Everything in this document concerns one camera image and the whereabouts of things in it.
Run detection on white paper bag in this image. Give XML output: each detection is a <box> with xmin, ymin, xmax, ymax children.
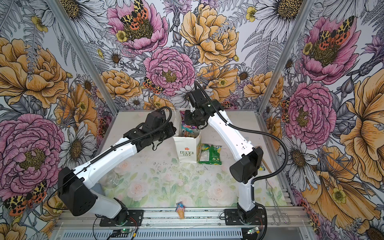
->
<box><xmin>173</xmin><ymin>109</ymin><xmax>201</xmax><ymax>164</ymax></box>

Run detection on green candy packet large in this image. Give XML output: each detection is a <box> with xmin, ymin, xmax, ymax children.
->
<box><xmin>198</xmin><ymin>144</ymin><xmax>222</xmax><ymax>165</ymax></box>

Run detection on purple berries candy packet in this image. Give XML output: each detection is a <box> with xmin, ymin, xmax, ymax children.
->
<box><xmin>180</xmin><ymin>111</ymin><xmax>199</xmax><ymax>138</ymax></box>

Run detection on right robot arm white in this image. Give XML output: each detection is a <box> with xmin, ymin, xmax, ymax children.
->
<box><xmin>184</xmin><ymin>90</ymin><xmax>264</xmax><ymax>223</ymax></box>

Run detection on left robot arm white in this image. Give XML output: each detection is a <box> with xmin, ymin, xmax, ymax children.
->
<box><xmin>58</xmin><ymin>107</ymin><xmax>176</xmax><ymax>226</ymax></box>

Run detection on wooden toy hammer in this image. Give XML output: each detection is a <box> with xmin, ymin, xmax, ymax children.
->
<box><xmin>259</xmin><ymin>146</ymin><xmax>272</xmax><ymax>174</ymax></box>

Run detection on ice cream cone toy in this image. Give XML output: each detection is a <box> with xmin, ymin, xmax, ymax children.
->
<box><xmin>176</xmin><ymin>202</ymin><xmax>185</xmax><ymax>219</ymax></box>

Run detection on green circuit board left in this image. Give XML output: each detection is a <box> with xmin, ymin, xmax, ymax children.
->
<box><xmin>113</xmin><ymin>228</ymin><xmax>136</xmax><ymax>237</ymax></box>

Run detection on green circuit board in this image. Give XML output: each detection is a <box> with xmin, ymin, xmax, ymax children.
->
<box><xmin>247</xmin><ymin>227</ymin><xmax>260</xmax><ymax>235</ymax></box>
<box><xmin>113</xmin><ymin>228</ymin><xmax>136</xmax><ymax>237</ymax></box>

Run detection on green circuit board right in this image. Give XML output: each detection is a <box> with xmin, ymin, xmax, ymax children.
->
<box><xmin>247</xmin><ymin>227</ymin><xmax>260</xmax><ymax>235</ymax></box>

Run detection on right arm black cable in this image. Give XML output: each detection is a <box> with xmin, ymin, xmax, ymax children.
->
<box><xmin>193</xmin><ymin>80</ymin><xmax>289</xmax><ymax>240</ymax></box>

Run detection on aluminium corner post left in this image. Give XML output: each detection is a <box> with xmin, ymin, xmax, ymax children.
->
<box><xmin>47</xmin><ymin>1</ymin><xmax>119</xmax><ymax>116</ymax></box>

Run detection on aluminium corner post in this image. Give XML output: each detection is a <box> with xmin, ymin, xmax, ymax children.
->
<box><xmin>257</xmin><ymin>0</ymin><xmax>316</xmax><ymax>114</ymax></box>
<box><xmin>47</xmin><ymin>1</ymin><xmax>119</xmax><ymax>116</ymax></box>

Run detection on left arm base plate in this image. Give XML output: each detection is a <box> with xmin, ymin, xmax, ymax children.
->
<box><xmin>99</xmin><ymin>210</ymin><xmax>145</xmax><ymax>227</ymax></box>

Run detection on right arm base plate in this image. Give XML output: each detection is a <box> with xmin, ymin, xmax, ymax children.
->
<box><xmin>224</xmin><ymin>208</ymin><xmax>267</xmax><ymax>226</ymax></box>

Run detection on aluminium corner post right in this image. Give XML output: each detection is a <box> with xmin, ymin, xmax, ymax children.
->
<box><xmin>257</xmin><ymin>0</ymin><xmax>316</xmax><ymax>114</ymax></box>

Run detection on metal wire hooks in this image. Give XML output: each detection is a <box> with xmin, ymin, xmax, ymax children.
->
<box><xmin>265</xmin><ymin>180</ymin><xmax>291</xmax><ymax>226</ymax></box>

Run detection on front aluminium rail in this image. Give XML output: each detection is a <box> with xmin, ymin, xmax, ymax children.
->
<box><xmin>53</xmin><ymin>206</ymin><xmax>313</xmax><ymax>230</ymax></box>

